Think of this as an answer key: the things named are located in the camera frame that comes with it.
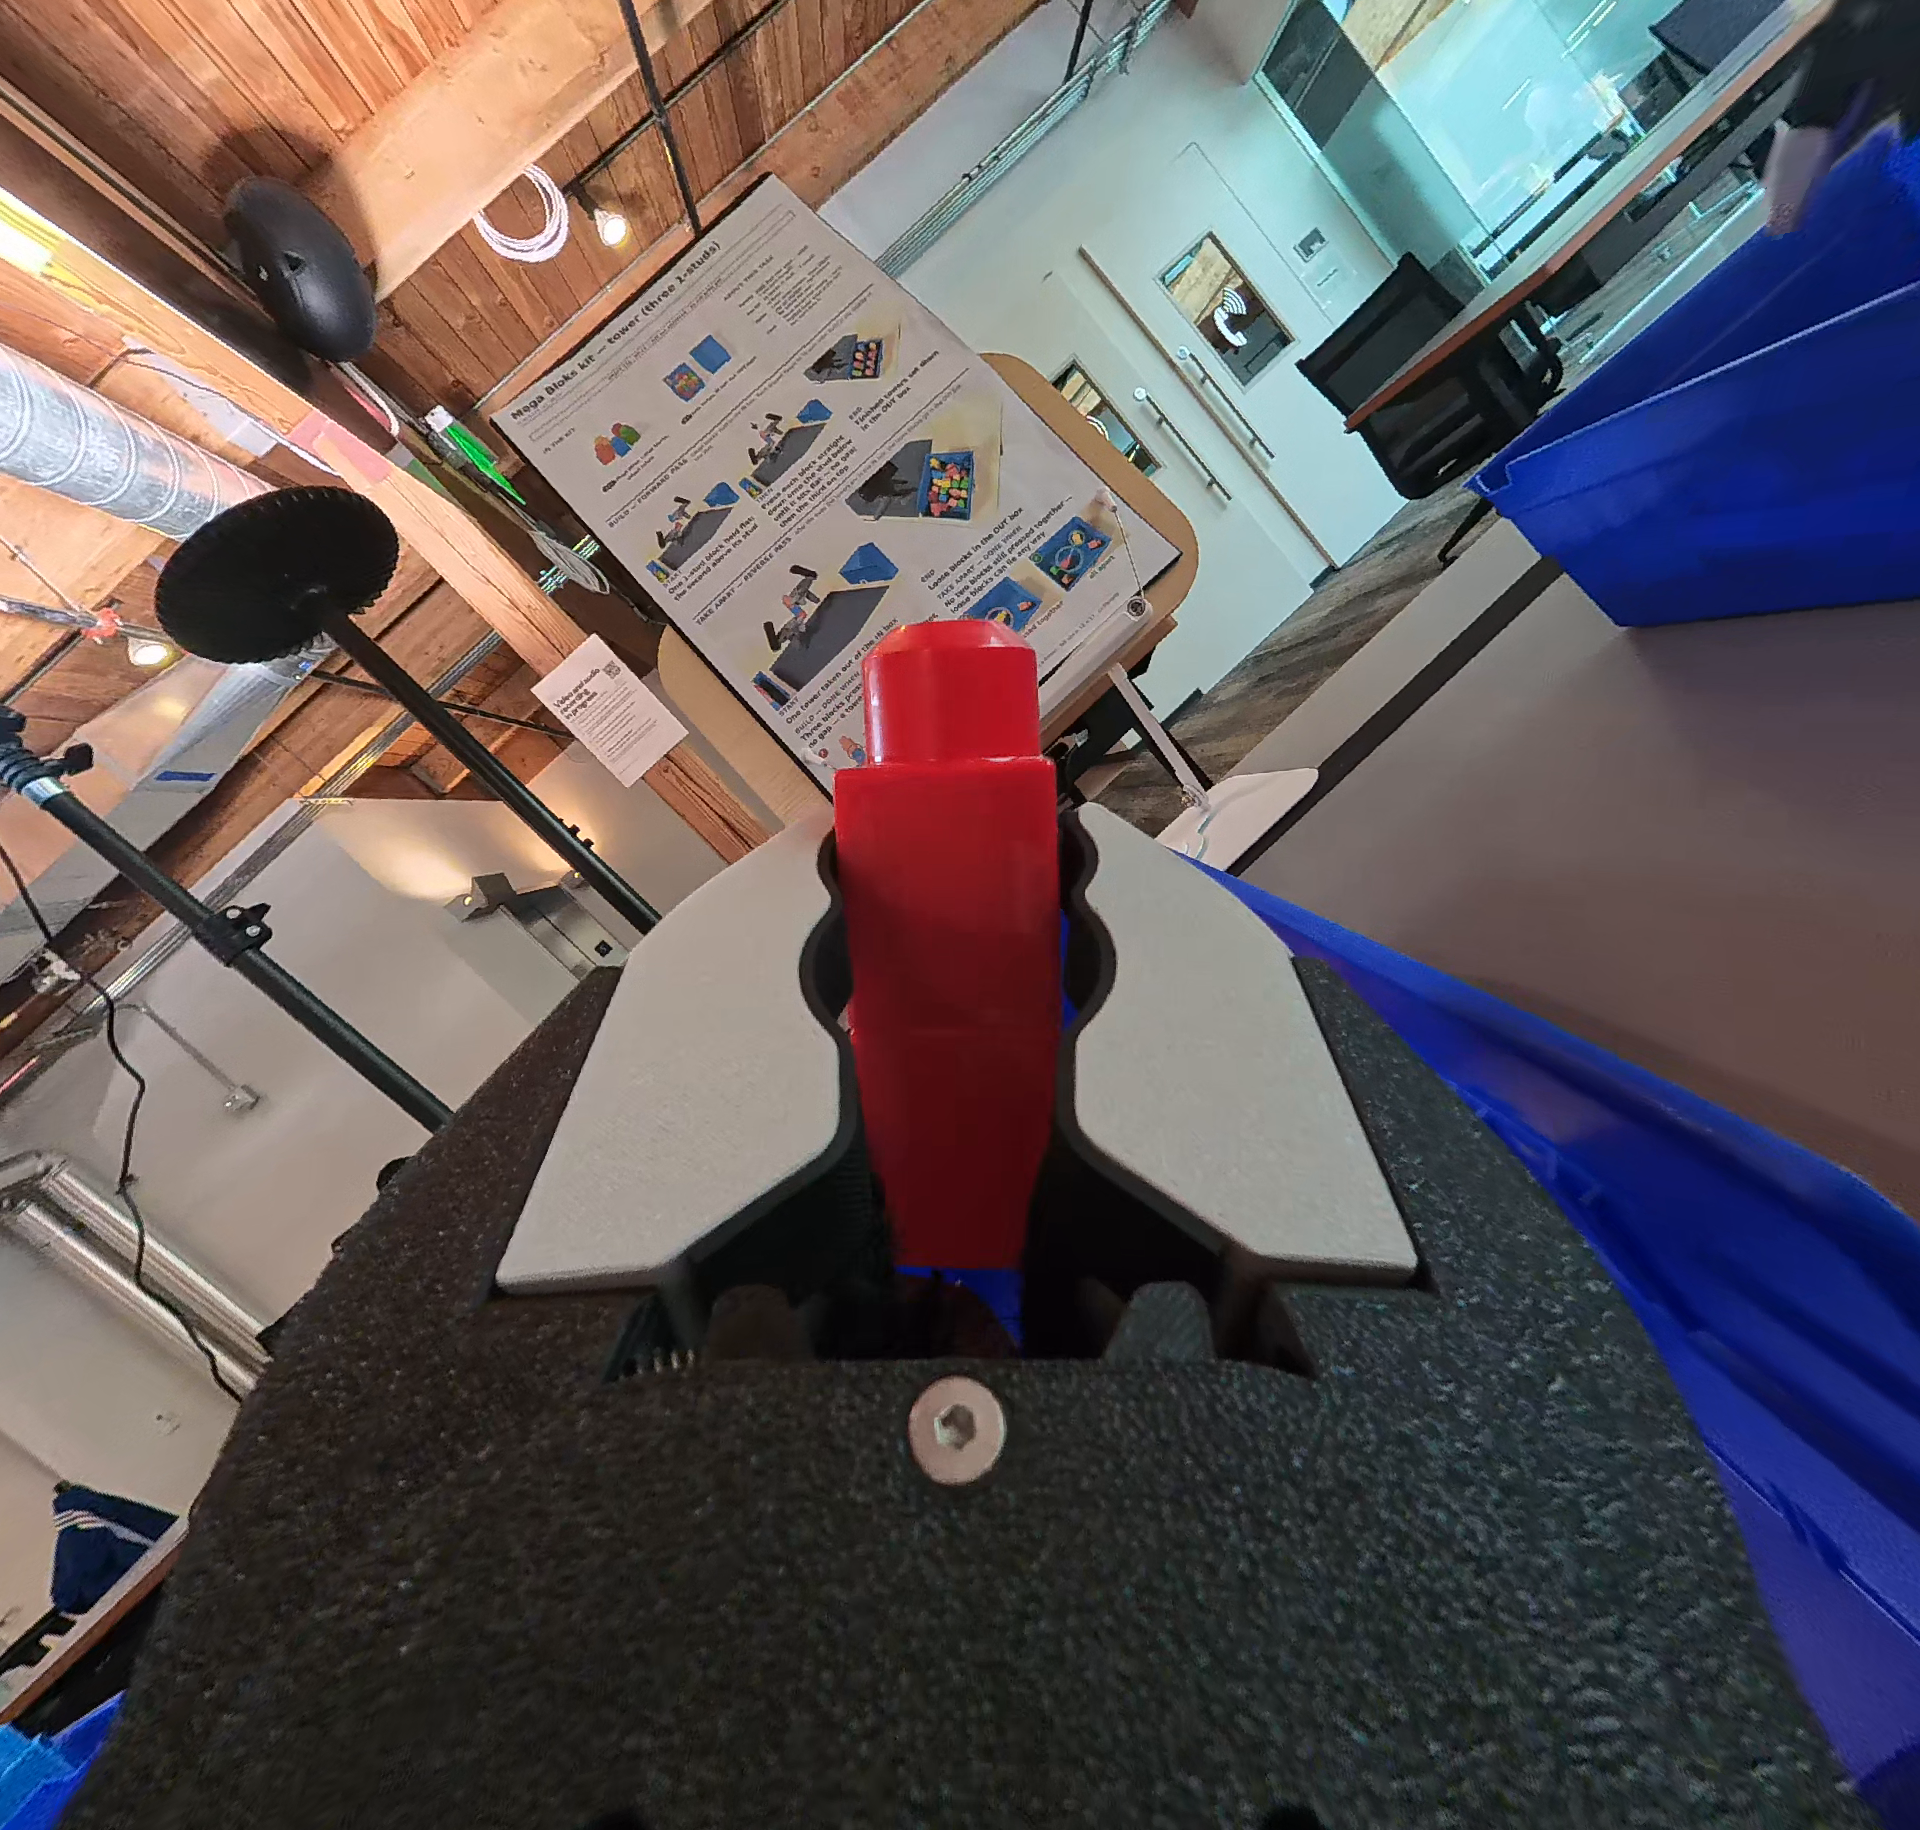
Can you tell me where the instruction poster board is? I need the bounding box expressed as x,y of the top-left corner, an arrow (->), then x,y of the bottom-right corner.
487,172 -> 1203,812

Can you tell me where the silver air duct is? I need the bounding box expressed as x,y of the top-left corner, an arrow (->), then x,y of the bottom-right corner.
0,342 -> 279,541

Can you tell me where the black office chair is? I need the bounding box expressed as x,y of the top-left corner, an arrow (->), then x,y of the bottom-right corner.
1297,252 -> 1565,500

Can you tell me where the white poster stand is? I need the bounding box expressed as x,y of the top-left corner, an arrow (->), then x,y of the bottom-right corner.
1102,660 -> 1322,872

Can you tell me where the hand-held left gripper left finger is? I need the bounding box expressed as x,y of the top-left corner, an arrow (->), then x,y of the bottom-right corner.
493,808 -> 902,1363

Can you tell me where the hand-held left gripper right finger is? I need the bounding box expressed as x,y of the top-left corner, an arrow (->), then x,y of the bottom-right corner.
1025,804 -> 1424,1363

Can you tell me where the black metal pole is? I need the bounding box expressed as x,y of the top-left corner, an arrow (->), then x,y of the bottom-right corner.
0,726 -> 454,1133
154,483 -> 665,933

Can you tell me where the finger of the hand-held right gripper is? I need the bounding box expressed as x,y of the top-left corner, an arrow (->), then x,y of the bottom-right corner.
1761,119 -> 1868,239

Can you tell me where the white coiled cable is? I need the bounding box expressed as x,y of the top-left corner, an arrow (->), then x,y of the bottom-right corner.
473,163 -> 575,270

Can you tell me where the red block tower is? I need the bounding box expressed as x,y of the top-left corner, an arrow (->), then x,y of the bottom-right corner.
831,618 -> 1066,1273

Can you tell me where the white paper notice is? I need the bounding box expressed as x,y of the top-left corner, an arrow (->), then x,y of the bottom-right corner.
529,635 -> 692,789

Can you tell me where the silver pipe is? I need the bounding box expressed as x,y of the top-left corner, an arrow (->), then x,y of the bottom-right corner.
0,1152 -> 274,1400

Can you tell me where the black cable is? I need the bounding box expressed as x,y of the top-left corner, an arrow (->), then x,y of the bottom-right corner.
0,839 -> 204,1328

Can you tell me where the wooden top office desk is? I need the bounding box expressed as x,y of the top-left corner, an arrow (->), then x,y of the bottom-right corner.
1342,0 -> 1863,436

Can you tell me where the blue jacket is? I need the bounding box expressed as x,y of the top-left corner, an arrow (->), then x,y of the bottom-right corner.
50,1480 -> 185,1617

